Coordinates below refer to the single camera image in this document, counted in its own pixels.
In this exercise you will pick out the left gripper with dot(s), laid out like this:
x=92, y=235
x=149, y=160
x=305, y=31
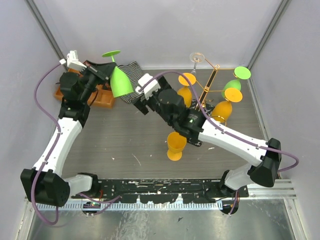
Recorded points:
x=102, y=71

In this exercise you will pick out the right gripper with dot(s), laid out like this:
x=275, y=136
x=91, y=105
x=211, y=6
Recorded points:
x=142, y=103

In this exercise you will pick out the green plastic goblet front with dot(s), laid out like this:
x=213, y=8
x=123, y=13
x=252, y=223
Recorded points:
x=120, y=83

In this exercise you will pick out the green plastic goblet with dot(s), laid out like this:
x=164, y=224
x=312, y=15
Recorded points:
x=120, y=83
x=240, y=73

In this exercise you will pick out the orange plastic goblet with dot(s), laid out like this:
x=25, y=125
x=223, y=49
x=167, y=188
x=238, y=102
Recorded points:
x=176, y=144
x=185, y=91
x=223, y=109

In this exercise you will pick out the clear wine glass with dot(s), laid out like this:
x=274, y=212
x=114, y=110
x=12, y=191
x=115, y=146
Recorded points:
x=196, y=58

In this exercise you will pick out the gold wine glass rack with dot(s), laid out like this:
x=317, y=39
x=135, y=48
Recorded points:
x=206, y=89

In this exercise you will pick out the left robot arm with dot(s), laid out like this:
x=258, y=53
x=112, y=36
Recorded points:
x=43, y=183

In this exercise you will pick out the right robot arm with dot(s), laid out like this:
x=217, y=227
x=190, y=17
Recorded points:
x=263, y=157

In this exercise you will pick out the orange wooden compartment tray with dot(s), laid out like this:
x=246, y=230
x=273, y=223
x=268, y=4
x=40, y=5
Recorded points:
x=102, y=98

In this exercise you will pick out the striped black white cloth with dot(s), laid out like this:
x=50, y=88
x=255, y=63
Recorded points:
x=134, y=72

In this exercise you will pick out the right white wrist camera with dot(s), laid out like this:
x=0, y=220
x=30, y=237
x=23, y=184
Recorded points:
x=147, y=89

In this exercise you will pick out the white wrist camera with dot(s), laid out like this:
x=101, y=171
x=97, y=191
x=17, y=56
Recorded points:
x=72, y=61
x=147, y=89

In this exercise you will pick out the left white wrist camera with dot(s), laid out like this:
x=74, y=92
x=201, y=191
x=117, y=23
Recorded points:
x=72, y=61

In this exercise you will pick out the black mounting base plate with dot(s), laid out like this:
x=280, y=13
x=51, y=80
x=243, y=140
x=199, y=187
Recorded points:
x=160, y=191

